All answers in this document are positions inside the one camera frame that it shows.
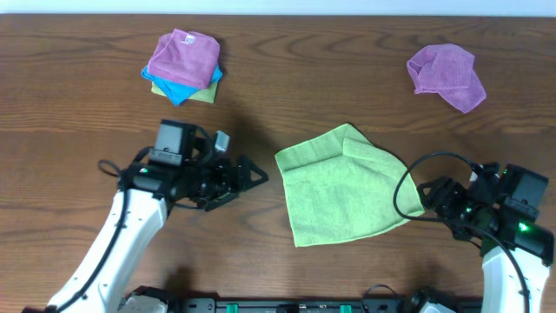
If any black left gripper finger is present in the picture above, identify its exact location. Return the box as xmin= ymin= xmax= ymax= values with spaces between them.
xmin=203 ymin=192 xmax=239 ymax=212
xmin=236 ymin=155 xmax=268 ymax=191

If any light green microfiber cloth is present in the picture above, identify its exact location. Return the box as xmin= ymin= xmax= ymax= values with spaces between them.
xmin=275 ymin=123 xmax=425 ymax=247

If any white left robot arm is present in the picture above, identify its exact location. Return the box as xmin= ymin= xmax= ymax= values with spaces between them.
xmin=45 ymin=120 xmax=268 ymax=312

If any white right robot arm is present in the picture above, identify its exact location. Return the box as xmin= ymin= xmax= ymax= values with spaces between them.
xmin=417 ymin=163 xmax=554 ymax=312

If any folded green cloth under stack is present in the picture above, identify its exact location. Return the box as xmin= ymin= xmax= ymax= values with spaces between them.
xmin=151 ymin=83 xmax=218 ymax=103

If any folded blue cloth in stack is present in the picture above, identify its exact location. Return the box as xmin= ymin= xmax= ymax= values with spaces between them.
xmin=141 ymin=66 xmax=222 ymax=106

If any crumpled purple cloth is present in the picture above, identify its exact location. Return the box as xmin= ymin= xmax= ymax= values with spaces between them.
xmin=407 ymin=43 xmax=487 ymax=113

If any folded purple cloth on stack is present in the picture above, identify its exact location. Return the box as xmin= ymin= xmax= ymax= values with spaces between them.
xmin=147 ymin=29 xmax=221 ymax=89

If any black right camera cable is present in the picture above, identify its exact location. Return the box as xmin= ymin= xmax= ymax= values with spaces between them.
xmin=393 ymin=150 xmax=532 ymax=313

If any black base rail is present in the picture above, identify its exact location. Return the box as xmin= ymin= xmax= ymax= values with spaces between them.
xmin=125 ymin=286 xmax=483 ymax=313

